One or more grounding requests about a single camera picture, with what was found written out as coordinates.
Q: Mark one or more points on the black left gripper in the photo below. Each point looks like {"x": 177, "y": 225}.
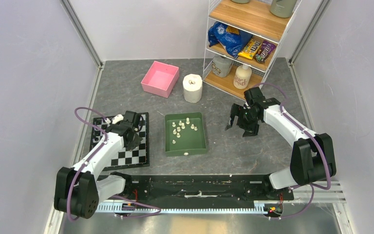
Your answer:
{"x": 130, "y": 147}

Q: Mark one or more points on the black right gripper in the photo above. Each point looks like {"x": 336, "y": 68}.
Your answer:
{"x": 250, "y": 129}

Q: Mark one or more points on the green plastic tray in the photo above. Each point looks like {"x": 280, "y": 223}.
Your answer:
{"x": 181, "y": 138}

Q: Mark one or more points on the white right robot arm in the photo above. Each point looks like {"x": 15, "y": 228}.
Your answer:
{"x": 312, "y": 159}

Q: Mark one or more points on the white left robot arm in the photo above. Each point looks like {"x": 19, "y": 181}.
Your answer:
{"x": 78, "y": 190}

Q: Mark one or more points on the black white chessboard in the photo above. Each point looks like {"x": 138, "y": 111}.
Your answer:
{"x": 124, "y": 159}

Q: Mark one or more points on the cream soap bottle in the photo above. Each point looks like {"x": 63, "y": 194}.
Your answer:
{"x": 242, "y": 76}

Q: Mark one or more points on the grey jug on shelf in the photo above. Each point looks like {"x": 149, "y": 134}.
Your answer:
{"x": 221, "y": 66}

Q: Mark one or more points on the white toilet paper roll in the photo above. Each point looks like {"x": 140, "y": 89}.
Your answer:
{"x": 192, "y": 88}

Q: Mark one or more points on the pink plastic box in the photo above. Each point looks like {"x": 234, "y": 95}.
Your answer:
{"x": 160, "y": 79}

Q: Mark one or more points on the yellow candy bag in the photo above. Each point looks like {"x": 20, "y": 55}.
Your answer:
{"x": 251, "y": 48}

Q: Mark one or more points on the blue plastic bag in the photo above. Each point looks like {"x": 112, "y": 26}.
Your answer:
{"x": 230, "y": 38}

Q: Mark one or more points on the brown candy bag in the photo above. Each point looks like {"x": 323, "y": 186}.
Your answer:
{"x": 264, "y": 52}

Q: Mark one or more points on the grey green top bottle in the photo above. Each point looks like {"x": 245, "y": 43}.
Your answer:
{"x": 282, "y": 8}

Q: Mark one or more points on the white wire wooden shelf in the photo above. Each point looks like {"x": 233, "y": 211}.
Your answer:
{"x": 252, "y": 16}

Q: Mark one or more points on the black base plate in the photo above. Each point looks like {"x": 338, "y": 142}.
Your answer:
{"x": 202, "y": 191}

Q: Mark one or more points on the white cable duct rail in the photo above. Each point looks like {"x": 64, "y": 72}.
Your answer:
{"x": 118, "y": 207}

